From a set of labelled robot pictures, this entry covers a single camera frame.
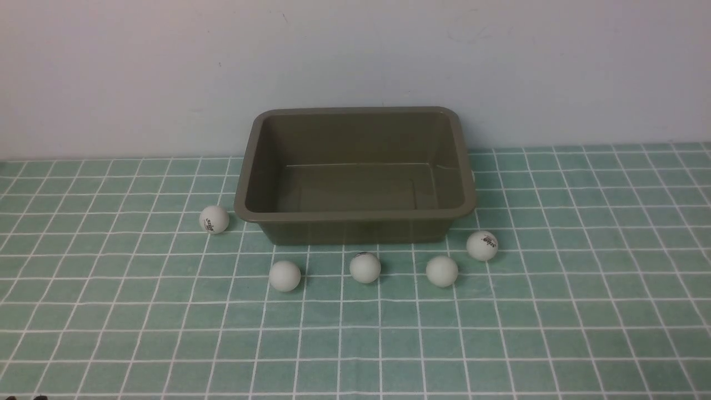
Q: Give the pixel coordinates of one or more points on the olive plastic storage bin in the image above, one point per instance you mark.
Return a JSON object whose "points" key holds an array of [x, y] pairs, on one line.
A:
{"points": [[355, 175]]}

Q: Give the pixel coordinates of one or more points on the white ping-pong ball logo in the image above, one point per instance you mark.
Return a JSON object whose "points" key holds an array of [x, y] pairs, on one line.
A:
{"points": [[482, 245]]}

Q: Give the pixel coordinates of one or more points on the green checked tablecloth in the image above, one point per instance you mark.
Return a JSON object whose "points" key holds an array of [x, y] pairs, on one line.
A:
{"points": [[600, 287]]}

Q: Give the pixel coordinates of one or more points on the white ping-pong ball plain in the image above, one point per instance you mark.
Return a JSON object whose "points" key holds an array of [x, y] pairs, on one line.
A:
{"points": [[442, 271], [284, 276]]}

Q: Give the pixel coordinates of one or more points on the white ping-pong ball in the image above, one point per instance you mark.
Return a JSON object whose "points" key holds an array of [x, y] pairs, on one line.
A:
{"points": [[365, 267], [214, 219]]}

